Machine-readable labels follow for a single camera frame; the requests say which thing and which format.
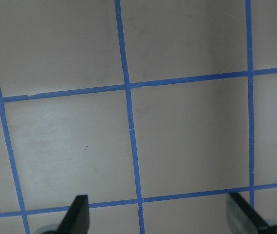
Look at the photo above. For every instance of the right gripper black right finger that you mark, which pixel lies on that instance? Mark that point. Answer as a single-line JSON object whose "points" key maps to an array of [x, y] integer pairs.
{"points": [[242, 218]]}

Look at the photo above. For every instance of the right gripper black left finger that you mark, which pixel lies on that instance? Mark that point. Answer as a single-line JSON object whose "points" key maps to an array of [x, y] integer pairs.
{"points": [[77, 218]]}

